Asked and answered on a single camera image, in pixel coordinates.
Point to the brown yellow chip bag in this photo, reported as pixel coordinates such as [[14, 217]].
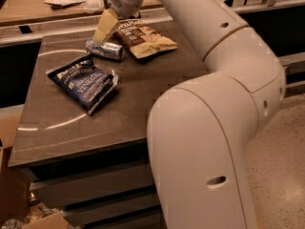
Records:
[[142, 40]]

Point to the wooden desk in background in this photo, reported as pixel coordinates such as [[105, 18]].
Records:
[[20, 12]]

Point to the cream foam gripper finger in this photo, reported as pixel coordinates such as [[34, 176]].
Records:
[[106, 27]]

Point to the blue salt vinegar chip bag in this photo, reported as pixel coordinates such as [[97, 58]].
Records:
[[84, 82]]

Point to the silver blue redbull can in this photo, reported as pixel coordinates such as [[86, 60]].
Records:
[[106, 50]]

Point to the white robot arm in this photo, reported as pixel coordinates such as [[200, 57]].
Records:
[[198, 130]]

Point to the cardboard box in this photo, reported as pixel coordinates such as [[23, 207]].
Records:
[[15, 200]]

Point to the grey drawer cabinet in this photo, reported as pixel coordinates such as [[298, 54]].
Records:
[[95, 167]]

